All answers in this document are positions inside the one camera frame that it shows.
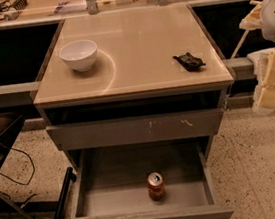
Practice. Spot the white ceramic bowl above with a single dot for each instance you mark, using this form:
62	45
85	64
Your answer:
79	55

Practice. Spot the grey drawer cabinet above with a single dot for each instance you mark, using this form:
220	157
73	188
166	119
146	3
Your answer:
135	73

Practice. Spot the black metal leg bar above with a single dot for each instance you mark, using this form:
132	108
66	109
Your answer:
68	177

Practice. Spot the white stick with black tip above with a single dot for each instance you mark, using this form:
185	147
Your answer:
240	43

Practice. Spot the grey metal post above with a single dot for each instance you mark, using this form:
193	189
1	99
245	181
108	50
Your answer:
92	7

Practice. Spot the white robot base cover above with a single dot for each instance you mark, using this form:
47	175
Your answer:
256	56

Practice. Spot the open grey bottom drawer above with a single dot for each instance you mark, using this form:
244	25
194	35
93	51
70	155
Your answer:
112	183

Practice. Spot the red coke can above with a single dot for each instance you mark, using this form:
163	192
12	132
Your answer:
155	186

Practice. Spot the closed grey middle drawer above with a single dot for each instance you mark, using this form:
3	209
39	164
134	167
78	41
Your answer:
136	130

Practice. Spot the black crumpled snack bag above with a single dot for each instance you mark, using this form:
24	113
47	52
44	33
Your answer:
189	62

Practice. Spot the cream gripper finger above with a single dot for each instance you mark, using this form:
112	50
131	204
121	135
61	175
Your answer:
252	20
264	93

